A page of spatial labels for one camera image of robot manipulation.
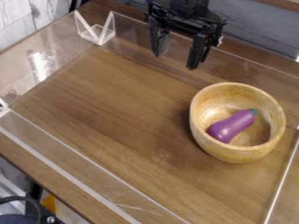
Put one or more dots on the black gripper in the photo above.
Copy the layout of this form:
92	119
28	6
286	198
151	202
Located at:
190	18

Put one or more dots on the purple toy eggplant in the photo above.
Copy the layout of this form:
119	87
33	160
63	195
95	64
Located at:
226	129

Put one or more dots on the brown wooden bowl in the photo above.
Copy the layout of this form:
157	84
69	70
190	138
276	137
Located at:
216	103

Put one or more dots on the black clamp with bolt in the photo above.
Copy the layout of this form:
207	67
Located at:
35	209

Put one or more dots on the clear acrylic corner bracket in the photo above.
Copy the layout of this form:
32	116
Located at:
99	34

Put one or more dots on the clear acrylic tray wall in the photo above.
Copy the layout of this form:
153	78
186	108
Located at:
95	125

